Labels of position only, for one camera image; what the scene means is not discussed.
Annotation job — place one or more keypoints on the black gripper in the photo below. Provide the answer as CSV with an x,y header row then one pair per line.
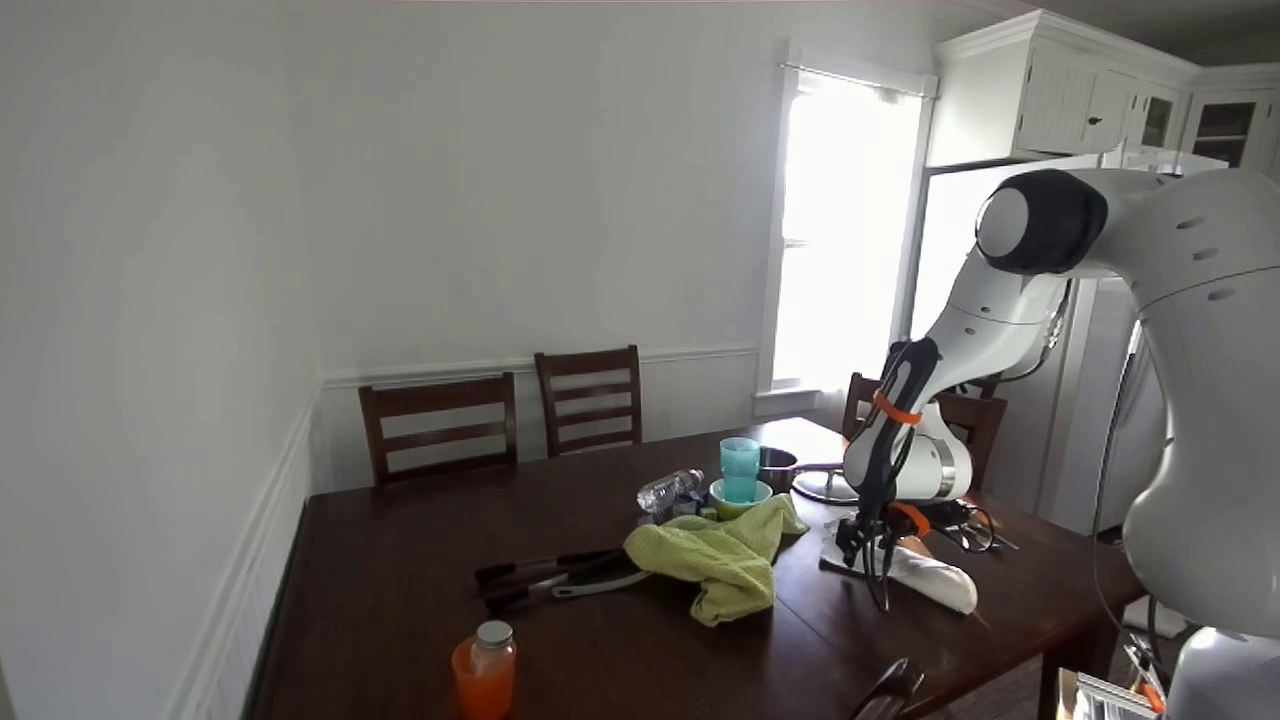
x,y
881,537

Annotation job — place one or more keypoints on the white towel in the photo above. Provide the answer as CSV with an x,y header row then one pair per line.
x,y
942,581

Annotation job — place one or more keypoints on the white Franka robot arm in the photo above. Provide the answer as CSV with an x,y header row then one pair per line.
x,y
1202,403

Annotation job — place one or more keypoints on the metal tongs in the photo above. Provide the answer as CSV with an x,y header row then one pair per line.
x,y
891,684

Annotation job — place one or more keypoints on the metal fork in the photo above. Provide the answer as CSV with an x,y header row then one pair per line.
x,y
987,537

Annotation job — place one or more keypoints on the steel pot lid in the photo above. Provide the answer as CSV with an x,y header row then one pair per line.
x,y
823,490

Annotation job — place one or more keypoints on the steel saucepan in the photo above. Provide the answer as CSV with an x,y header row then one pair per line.
x,y
785,464

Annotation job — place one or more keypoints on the teal bowl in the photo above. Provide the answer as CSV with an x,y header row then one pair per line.
x,y
741,502

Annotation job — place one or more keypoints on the green cloth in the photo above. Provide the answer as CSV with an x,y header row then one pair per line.
x,y
721,553

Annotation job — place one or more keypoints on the teal plastic cup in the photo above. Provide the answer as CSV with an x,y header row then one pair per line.
x,y
741,464

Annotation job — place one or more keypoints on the clear crumpled plastic container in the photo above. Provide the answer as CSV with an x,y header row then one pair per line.
x,y
671,493

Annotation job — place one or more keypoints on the white refrigerator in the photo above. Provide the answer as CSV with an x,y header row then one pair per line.
x,y
1066,443

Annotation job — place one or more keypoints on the bright window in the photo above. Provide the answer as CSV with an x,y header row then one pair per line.
x,y
847,224

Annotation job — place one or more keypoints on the orange juice bottle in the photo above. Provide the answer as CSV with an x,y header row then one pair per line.
x,y
484,675

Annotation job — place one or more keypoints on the white tall cabinet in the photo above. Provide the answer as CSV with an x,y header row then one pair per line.
x,y
1026,95

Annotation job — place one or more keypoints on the white glass door cabinet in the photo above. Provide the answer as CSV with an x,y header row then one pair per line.
x,y
1228,125

